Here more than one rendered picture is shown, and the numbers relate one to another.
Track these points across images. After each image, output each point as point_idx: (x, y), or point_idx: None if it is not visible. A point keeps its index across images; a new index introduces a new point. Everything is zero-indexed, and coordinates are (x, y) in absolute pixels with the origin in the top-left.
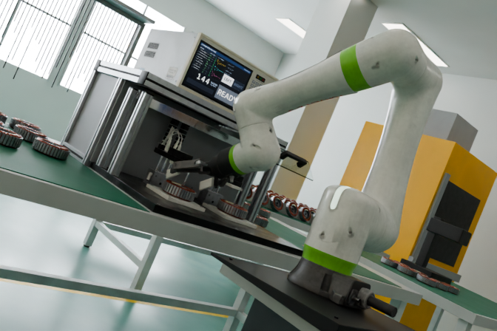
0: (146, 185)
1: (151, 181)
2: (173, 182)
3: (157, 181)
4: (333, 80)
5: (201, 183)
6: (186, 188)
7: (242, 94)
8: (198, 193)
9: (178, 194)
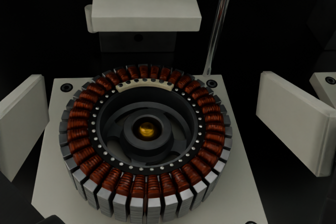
0: (83, 58)
1: (100, 39)
2: (128, 88)
3: (122, 34)
4: None
5: (267, 91)
6: (193, 106)
7: None
8: None
9: (105, 211)
